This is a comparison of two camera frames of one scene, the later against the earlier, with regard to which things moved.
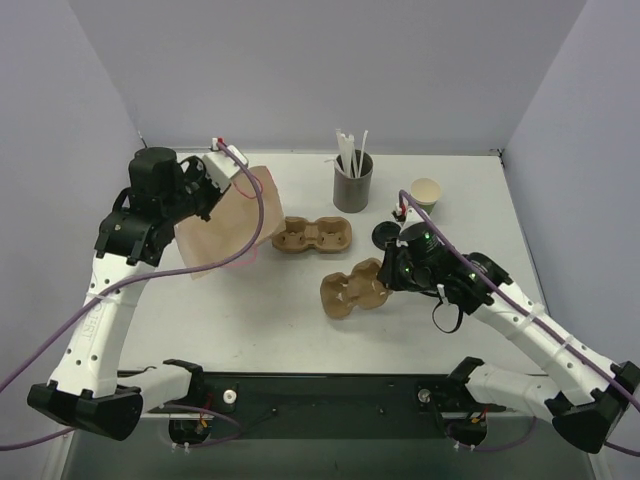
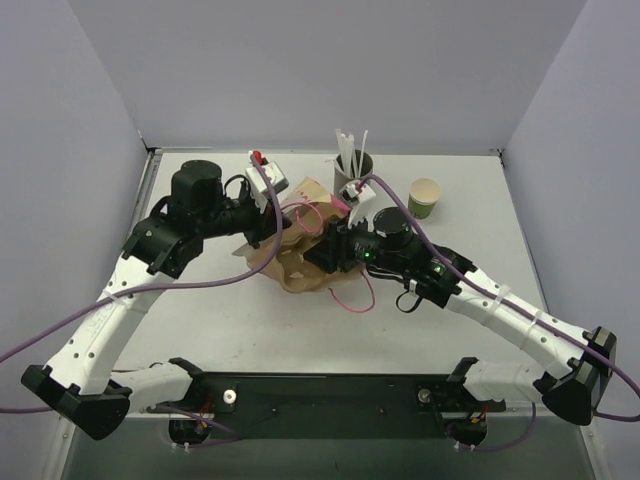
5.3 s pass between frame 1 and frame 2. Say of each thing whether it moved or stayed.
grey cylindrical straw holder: stayed
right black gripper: moved
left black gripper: moved
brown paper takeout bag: moved
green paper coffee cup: stayed
